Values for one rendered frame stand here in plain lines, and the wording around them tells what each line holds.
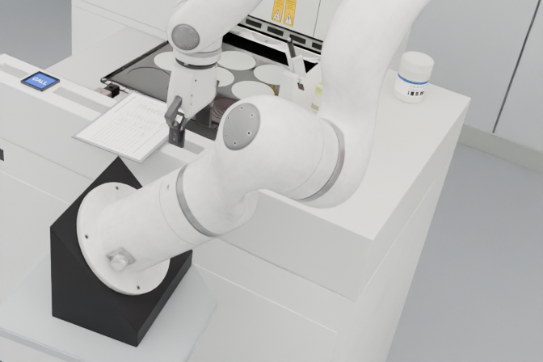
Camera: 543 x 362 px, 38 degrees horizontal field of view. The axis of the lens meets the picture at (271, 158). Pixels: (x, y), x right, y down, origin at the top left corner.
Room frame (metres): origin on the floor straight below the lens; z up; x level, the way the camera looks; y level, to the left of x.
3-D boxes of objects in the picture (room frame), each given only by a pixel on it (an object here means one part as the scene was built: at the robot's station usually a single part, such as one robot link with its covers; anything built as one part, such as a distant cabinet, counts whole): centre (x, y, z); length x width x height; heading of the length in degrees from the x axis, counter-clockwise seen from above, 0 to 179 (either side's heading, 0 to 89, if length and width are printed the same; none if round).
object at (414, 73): (1.57, -0.28, 1.01); 0.07 x 0.07 x 0.10
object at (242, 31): (1.83, 0.10, 0.89); 0.44 x 0.02 x 0.10; 68
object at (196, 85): (1.24, 0.16, 1.10); 0.10 x 0.07 x 0.11; 157
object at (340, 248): (1.39, -0.15, 0.89); 0.62 x 0.35 x 0.14; 158
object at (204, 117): (1.29, 0.14, 1.02); 0.03 x 0.03 x 0.07; 67
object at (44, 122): (1.32, 0.37, 0.89); 0.55 x 0.09 x 0.14; 68
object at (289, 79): (1.44, -0.02, 1.03); 0.06 x 0.04 x 0.13; 158
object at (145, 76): (1.63, 0.17, 0.90); 0.34 x 0.34 x 0.01; 68
